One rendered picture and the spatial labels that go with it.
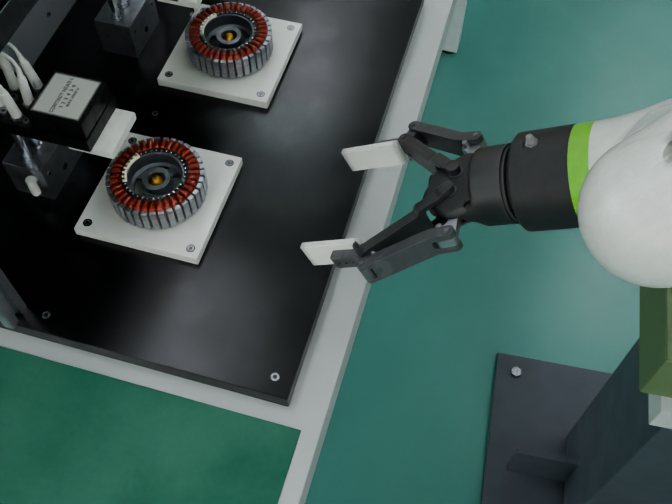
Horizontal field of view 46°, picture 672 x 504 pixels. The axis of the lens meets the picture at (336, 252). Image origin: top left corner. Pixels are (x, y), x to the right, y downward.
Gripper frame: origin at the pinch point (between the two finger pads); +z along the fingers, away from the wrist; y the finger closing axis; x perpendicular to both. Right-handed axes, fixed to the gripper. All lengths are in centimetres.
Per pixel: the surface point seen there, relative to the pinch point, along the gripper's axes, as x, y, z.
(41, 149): 15.8, -1.8, 31.3
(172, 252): 2.7, -7.4, 17.8
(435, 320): -77, 40, 31
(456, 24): -55, 118, 37
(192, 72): 8.6, 18.6, 24.7
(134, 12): 17.0, 22.3, 30.4
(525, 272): -84, 57, 17
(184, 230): 2.8, -4.3, 17.6
